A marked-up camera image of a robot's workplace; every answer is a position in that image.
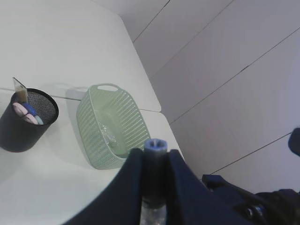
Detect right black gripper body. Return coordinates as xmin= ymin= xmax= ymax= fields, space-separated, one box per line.
xmin=202 ymin=174 xmax=300 ymax=225

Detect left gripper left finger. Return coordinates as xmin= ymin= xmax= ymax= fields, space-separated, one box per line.
xmin=65 ymin=149 xmax=143 ymax=225

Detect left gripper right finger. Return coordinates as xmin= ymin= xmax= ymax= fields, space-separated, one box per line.
xmin=165 ymin=150 xmax=251 ymax=225

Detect silver glitter pen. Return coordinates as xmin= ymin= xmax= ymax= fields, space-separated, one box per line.
xmin=140 ymin=138 xmax=167 ymax=225

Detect clear plastic sheet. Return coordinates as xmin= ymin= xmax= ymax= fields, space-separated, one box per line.
xmin=100 ymin=125 xmax=118 ymax=148

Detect pink scissors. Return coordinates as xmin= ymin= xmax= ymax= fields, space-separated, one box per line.
xmin=13 ymin=102 xmax=27 ymax=120

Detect gold marker pen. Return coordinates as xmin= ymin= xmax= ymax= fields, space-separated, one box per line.
xmin=16 ymin=89 xmax=28 ymax=103

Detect clear plastic ruler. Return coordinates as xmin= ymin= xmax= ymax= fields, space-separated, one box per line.
xmin=12 ymin=77 xmax=27 ymax=92

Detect blue scissors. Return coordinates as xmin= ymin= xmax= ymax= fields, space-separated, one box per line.
xmin=22 ymin=103 xmax=44 ymax=125

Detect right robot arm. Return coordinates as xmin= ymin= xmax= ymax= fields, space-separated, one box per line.
xmin=202 ymin=128 xmax=300 ymax=225

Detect green plastic woven basket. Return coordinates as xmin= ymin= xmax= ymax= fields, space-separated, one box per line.
xmin=76 ymin=83 xmax=150 ymax=170

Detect black mesh pen holder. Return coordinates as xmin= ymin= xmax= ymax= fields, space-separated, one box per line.
xmin=0 ymin=88 xmax=59 ymax=152

